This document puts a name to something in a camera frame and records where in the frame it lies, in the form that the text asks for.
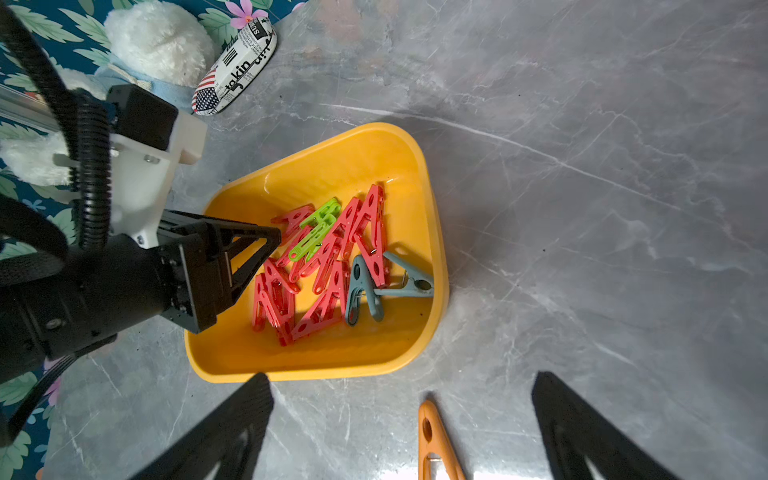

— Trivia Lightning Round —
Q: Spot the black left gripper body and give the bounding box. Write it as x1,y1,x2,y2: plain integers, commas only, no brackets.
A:
157,210,239,334

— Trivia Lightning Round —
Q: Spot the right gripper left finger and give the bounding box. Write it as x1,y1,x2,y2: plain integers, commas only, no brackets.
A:
134,373,274,479

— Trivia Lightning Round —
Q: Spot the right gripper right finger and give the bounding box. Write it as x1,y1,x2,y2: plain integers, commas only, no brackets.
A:
531,371,677,479

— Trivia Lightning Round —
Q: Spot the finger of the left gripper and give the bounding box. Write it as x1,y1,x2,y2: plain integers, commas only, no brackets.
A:
203,217,282,300

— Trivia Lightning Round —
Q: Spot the green clothespin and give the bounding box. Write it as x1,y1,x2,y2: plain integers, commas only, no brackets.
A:
289,197,342,262

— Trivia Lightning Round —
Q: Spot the orange clothespin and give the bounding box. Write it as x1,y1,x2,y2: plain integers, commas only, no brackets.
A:
418,400,466,480

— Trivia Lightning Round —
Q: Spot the yellow plastic storage box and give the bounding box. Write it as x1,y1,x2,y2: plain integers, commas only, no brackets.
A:
185,123,449,383

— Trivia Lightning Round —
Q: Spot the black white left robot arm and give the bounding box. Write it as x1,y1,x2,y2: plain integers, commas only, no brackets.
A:
1,210,281,446

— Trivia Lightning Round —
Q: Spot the red clothespin in box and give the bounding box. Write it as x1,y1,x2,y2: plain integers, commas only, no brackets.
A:
352,184,389,287

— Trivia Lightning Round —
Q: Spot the red boxed clothespin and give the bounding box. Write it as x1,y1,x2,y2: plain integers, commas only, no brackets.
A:
290,260,350,341
251,259,300,336
289,197,361,295

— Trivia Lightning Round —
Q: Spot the teal grey clothespin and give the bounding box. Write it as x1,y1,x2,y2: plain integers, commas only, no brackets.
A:
345,255,384,327
374,252,434,298

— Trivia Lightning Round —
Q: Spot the newspaper print pouch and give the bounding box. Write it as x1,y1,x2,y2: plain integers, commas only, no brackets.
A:
191,18,277,116

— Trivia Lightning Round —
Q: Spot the white plush teddy bear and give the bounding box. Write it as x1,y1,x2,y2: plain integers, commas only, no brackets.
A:
1,1,220,186

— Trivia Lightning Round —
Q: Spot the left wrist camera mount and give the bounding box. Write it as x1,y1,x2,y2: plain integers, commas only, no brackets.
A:
54,85,207,250

